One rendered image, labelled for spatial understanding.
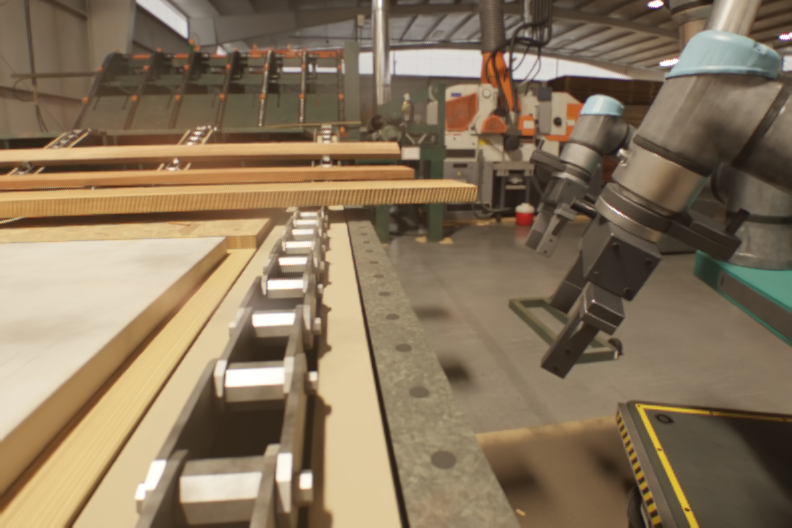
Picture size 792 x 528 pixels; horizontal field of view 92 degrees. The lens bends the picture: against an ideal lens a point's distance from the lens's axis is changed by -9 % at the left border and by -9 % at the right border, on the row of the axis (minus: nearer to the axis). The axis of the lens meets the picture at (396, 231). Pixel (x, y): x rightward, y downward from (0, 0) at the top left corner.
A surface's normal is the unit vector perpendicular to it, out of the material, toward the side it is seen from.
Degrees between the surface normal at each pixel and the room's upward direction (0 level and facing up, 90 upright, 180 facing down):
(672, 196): 105
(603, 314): 97
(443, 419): 0
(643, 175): 84
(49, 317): 0
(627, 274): 97
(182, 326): 0
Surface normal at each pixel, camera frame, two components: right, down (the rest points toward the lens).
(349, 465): 0.00, -0.98
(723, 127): -0.70, 0.40
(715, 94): -0.58, 0.15
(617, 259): -0.38, 0.31
